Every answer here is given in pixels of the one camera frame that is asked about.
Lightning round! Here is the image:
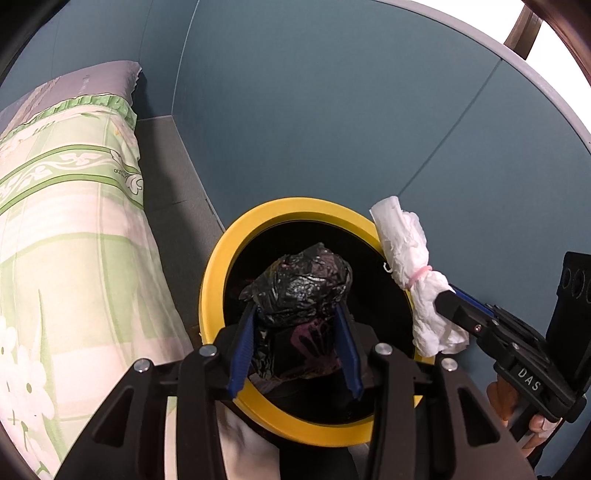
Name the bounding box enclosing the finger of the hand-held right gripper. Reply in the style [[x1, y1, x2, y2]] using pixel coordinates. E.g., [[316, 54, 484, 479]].
[[435, 286, 491, 344], [451, 285, 497, 315]]

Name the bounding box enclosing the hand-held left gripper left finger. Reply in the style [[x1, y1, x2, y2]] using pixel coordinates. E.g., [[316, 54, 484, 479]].
[[54, 302, 257, 480]]

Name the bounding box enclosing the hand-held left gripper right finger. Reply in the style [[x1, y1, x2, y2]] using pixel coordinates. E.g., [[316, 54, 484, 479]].
[[333, 304, 539, 480]]

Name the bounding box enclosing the black plastic bag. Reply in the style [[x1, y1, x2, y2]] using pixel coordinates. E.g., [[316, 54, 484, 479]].
[[239, 242, 355, 383]]

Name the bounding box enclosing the white tissue roll pink band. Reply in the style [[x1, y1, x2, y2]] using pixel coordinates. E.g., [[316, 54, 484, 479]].
[[369, 195, 471, 355]]

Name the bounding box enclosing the yellow-rimmed waste bin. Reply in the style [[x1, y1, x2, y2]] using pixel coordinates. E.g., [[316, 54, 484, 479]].
[[198, 198, 438, 448]]

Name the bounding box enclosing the person's right hand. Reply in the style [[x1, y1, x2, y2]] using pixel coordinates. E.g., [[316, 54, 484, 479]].
[[487, 381, 561, 460]]

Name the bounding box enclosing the green floral blanket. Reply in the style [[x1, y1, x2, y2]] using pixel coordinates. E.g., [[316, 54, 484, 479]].
[[0, 95, 282, 480]]

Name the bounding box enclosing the brown framed window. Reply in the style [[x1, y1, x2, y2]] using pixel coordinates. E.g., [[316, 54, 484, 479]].
[[383, 0, 591, 153]]

